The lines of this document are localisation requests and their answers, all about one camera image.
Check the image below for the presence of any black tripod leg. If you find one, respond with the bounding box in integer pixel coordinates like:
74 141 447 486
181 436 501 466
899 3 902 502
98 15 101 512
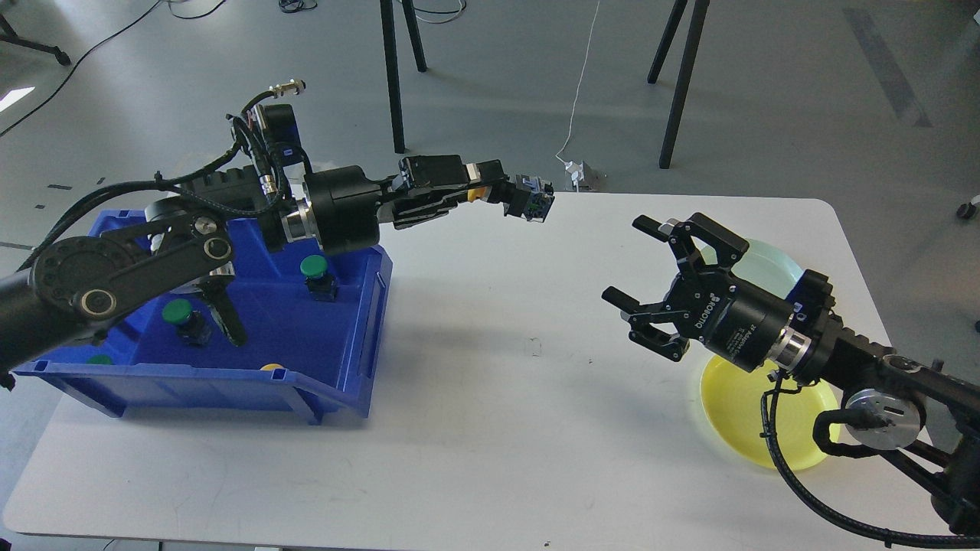
647 1 711 170
379 1 428 154

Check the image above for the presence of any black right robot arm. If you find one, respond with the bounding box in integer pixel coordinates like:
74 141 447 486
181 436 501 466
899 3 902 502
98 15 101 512
603 213 979 549

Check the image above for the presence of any blue plastic storage bin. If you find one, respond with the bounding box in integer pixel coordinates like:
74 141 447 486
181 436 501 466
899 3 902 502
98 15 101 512
14 219 392 425

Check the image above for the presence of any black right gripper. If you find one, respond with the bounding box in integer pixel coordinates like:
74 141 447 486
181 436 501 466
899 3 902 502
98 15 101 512
602 213 793 372

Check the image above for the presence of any white power cable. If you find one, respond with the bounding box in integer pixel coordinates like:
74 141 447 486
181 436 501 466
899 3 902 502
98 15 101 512
556 0 603 165

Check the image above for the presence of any green push button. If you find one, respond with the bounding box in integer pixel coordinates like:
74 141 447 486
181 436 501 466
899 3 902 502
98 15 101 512
161 298 211 347
299 254 338 302

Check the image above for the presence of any white power adapter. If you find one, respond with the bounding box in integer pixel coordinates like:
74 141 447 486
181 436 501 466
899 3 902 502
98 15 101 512
563 161 602 193

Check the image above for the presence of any pale green plate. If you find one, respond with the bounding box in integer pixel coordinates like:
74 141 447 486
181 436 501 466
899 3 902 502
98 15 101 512
730 240 804 300

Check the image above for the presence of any black stand foot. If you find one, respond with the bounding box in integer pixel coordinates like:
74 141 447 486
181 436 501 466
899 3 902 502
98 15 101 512
0 11 72 65

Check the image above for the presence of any black tripod leg left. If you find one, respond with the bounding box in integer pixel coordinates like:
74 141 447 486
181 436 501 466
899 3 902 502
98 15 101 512
379 1 428 154

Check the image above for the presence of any black tripod leg right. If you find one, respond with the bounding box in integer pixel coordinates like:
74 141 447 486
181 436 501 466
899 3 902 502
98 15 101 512
647 1 711 170

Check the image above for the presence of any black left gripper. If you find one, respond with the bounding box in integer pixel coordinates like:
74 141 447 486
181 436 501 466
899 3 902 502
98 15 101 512
285 155 510 256

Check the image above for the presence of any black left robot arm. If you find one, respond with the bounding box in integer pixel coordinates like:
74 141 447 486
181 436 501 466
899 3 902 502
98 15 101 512
1 80 546 390

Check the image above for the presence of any black floor cable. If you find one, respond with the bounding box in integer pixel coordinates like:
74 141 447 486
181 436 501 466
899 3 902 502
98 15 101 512
0 0 227 139

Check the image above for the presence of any green push button corner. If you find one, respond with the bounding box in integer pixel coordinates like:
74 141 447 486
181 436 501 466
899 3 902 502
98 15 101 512
85 354 113 365

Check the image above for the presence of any yellow plate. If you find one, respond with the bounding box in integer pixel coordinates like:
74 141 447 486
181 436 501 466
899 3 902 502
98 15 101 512
700 355 838 471

